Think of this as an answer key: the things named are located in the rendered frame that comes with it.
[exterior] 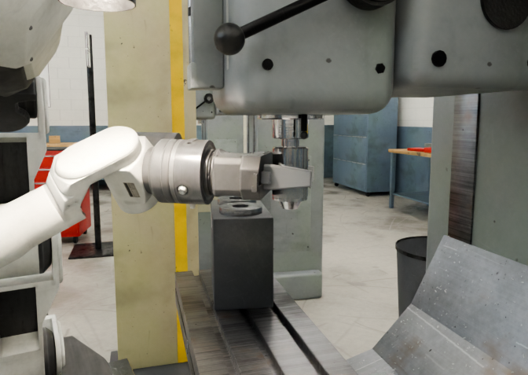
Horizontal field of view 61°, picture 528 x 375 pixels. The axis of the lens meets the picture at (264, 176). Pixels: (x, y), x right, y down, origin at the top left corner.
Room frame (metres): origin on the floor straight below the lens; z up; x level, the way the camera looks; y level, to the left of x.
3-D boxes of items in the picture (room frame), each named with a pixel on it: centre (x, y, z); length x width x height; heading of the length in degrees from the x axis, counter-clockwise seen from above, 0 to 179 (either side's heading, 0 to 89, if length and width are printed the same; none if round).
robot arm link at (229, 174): (0.61, 0.06, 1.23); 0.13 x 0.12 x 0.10; 170
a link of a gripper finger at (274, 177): (0.56, -0.03, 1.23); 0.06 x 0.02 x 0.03; 80
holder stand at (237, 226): (0.97, 0.06, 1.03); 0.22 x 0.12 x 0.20; 8
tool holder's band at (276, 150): (0.59, -0.03, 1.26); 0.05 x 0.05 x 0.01
